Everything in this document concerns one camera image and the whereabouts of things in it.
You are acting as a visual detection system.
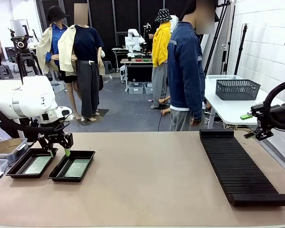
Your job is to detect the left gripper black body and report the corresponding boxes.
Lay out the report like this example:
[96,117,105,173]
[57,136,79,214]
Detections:
[41,122,67,141]

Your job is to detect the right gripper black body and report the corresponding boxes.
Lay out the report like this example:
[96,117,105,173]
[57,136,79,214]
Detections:
[257,104,285,131]

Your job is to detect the green circuit board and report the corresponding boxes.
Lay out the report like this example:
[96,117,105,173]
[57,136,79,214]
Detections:
[24,155,54,175]
[64,158,91,178]

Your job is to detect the black ESD tray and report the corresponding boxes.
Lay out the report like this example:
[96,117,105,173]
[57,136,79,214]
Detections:
[6,147,59,179]
[47,150,96,183]

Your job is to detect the person's right forearm denim sleeve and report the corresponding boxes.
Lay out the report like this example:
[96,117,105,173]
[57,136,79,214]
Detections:
[188,89,204,119]

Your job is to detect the person's right hand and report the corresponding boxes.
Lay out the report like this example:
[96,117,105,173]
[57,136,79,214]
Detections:
[190,116,203,127]

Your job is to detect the white long table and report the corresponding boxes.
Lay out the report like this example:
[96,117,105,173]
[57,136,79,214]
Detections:
[204,75,285,131]

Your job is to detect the black bag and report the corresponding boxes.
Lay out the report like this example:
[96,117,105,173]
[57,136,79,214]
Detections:
[0,117,41,143]

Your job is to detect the grey mesh basket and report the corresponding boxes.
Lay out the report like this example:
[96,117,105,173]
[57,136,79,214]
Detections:
[215,79,262,101]

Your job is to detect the brown cardboard box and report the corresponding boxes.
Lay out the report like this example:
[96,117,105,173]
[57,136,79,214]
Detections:
[0,138,25,152]

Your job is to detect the black slotted board rack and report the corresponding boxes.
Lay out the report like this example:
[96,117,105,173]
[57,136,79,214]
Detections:
[199,129,285,207]

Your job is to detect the clear shallow plastic tray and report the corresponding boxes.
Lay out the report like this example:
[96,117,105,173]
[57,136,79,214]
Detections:
[205,75,243,80]

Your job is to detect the dark floor mat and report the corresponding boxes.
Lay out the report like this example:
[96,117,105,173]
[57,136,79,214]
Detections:
[72,108,110,126]

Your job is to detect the black light stand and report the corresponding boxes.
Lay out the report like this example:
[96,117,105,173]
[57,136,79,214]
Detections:
[234,23,250,77]

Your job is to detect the white height-adjustable desk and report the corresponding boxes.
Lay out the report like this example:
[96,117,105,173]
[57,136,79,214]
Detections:
[0,79,23,91]

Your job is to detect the black step stool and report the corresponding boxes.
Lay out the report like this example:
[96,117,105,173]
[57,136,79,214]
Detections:
[0,65,14,80]

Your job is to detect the person in denim jacket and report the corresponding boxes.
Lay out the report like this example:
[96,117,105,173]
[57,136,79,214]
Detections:
[167,0,216,132]

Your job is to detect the grey step stool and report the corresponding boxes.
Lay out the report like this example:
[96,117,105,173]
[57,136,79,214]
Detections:
[103,60,114,74]

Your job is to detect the dark monitor screen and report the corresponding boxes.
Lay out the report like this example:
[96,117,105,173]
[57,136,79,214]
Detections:
[4,47,16,59]

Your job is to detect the black slanted pole stand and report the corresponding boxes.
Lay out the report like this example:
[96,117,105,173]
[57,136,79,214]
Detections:
[204,0,236,76]

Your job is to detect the mannequin navy shirt grey trousers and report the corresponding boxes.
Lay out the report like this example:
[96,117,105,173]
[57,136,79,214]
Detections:
[57,3,106,122]

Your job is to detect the mannequin black hat blue shirt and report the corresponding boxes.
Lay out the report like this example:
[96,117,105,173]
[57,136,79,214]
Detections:
[36,6,83,121]

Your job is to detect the table with red green discs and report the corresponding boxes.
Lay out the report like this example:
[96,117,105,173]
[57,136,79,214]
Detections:
[120,57,153,92]

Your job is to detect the mannequin yellow hoodie bucket hat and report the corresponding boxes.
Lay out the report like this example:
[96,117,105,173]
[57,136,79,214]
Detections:
[151,9,173,117]

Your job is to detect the seated person in black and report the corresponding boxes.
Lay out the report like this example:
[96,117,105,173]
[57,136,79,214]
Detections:
[145,32,155,57]

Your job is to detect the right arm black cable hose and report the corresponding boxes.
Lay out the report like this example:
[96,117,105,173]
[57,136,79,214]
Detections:
[262,80,285,132]

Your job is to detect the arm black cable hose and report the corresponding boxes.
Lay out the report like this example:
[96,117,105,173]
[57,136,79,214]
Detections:
[0,102,71,143]
[262,80,285,132]

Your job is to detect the grey cable bundle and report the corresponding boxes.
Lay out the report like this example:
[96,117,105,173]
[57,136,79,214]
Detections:
[202,115,216,129]

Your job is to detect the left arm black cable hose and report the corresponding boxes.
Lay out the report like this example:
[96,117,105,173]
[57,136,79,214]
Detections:
[0,102,71,143]

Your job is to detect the black camera tripod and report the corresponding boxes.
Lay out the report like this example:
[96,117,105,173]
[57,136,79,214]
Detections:
[15,52,42,84]

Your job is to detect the black floor cable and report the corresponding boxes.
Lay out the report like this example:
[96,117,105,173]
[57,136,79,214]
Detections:
[157,78,171,132]

